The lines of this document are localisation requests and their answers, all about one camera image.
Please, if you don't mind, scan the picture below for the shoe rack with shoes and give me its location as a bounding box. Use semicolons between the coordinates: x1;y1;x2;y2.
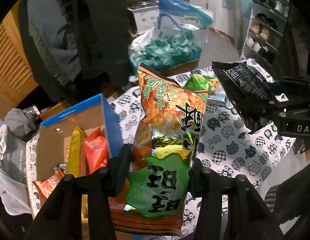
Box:
241;0;290;66

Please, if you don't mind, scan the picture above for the grey hanging jacket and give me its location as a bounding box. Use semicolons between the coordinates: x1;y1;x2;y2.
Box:
21;0;81;86

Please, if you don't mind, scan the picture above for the teal box with wrappers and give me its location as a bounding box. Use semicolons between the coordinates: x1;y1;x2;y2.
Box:
128;29;202;76

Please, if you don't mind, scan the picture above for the wooden louvered door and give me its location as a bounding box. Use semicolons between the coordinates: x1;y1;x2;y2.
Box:
0;1;38;120

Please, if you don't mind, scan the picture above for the orange stick snack bag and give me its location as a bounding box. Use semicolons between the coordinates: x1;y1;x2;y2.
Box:
33;168;64;199

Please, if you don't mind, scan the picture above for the green pea snack bag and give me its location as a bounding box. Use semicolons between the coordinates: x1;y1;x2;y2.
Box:
184;74;220;94

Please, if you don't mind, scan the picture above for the grey hoodie pile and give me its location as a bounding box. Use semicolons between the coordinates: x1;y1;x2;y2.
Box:
0;106;40;216

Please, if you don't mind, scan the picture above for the cat pattern tablecloth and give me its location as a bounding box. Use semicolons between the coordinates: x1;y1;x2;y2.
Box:
26;70;293;236

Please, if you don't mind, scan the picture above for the yellow cracker pack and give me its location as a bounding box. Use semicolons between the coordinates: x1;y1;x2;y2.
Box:
66;126;86;177

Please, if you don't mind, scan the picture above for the orange green rice cracker bag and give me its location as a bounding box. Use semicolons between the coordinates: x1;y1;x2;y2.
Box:
109;64;208;235

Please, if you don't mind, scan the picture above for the large orange snack bag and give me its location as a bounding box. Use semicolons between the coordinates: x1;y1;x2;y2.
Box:
79;127;109;176

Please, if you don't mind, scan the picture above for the black snack bag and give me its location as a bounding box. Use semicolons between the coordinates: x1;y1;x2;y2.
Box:
211;61;275;121

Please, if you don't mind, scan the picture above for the blue plastic bag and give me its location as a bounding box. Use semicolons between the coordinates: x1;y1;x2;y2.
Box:
157;0;214;31

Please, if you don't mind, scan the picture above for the blue cardboard box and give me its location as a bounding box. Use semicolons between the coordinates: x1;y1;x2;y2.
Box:
36;94;123;181

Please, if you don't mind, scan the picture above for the black hanging coat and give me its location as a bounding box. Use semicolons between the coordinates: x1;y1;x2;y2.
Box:
73;0;130;87

